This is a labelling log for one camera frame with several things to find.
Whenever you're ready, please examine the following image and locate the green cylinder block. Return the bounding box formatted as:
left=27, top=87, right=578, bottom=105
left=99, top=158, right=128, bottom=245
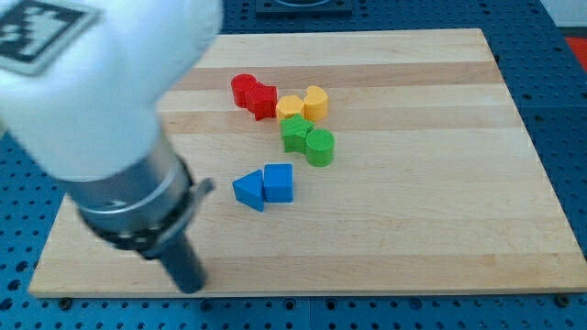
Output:
left=305, top=129, right=336, bottom=167

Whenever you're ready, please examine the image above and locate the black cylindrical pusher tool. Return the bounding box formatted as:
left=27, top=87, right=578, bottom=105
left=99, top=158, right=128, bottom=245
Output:
left=158, top=234, right=206, bottom=294

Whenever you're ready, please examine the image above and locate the wooden board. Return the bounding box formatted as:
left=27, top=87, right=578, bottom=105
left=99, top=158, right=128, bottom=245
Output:
left=28, top=27, right=587, bottom=299

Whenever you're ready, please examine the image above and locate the blue triangle block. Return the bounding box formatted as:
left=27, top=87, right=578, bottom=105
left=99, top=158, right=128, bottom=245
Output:
left=232, top=170, right=265, bottom=212

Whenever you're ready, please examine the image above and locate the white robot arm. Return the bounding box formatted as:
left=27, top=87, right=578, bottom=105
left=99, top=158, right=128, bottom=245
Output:
left=1, top=0, right=223, bottom=259

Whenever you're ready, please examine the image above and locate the red object at edge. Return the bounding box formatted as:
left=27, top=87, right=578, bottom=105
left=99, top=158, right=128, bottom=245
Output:
left=565, top=37, right=587, bottom=71

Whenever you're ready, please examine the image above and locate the red cylinder block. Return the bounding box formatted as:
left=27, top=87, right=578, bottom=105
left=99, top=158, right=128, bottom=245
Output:
left=230, top=73, right=258, bottom=108

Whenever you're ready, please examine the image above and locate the red star block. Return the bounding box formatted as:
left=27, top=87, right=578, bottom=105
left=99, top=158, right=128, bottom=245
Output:
left=245, top=83, right=277, bottom=121

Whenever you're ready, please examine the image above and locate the blue cube block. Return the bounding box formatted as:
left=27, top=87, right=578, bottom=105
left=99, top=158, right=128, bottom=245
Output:
left=263, top=163, right=294, bottom=203

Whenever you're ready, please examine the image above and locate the yellow hexagon block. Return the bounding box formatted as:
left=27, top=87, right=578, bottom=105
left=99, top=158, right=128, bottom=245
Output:
left=276, top=95, right=305, bottom=120

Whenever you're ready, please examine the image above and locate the green star block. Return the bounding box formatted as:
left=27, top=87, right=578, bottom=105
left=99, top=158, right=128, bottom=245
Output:
left=280, top=115, right=314, bottom=154

